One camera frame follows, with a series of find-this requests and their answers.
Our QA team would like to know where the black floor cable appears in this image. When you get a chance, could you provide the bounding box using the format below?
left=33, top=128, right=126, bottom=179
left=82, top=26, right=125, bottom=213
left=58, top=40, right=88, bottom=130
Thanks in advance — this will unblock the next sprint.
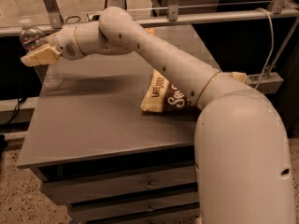
left=0, top=97, right=27, bottom=128

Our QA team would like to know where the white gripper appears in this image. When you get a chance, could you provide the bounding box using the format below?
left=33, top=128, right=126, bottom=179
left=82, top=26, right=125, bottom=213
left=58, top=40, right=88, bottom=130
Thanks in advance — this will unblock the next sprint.
left=21, top=28, right=82, bottom=67

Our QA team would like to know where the clear plastic water bottle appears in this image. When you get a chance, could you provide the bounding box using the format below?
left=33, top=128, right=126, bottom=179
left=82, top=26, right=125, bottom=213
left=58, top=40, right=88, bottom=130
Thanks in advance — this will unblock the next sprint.
left=20, top=19, right=63, bottom=91

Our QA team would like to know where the white power strip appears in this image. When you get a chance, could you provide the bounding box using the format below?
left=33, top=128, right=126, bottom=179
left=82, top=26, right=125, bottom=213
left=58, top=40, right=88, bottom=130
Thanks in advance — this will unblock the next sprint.
left=87, top=13, right=100, bottom=21

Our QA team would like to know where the grey drawer cabinet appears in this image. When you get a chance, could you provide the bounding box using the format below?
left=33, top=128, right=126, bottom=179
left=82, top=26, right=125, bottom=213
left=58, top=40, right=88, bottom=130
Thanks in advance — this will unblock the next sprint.
left=17, top=53, right=200, bottom=224

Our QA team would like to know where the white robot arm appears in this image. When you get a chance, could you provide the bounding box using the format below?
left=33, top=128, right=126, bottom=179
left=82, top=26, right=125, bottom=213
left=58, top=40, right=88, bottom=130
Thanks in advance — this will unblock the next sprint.
left=18, top=7, right=297, bottom=224

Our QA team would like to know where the brown sea salt chip bag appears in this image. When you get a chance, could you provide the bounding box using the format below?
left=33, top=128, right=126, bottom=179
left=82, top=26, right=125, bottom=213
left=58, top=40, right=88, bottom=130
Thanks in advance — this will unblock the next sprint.
left=140, top=71, right=247, bottom=114

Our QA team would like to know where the small orange fruit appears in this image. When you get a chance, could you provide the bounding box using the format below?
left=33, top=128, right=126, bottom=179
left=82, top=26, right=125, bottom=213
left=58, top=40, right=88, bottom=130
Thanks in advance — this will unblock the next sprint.
left=146, top=28, right=156, bottom=35

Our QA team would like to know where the white cable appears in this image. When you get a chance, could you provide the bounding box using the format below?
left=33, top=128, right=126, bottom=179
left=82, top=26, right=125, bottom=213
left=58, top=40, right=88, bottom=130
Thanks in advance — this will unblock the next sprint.
left=253, top=7, right=275, bottom=91

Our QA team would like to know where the grey metal railing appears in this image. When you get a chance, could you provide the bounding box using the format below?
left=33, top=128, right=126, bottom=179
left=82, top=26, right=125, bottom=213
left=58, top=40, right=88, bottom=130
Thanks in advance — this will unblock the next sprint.
left=0, top=0, right=299, bottom=38

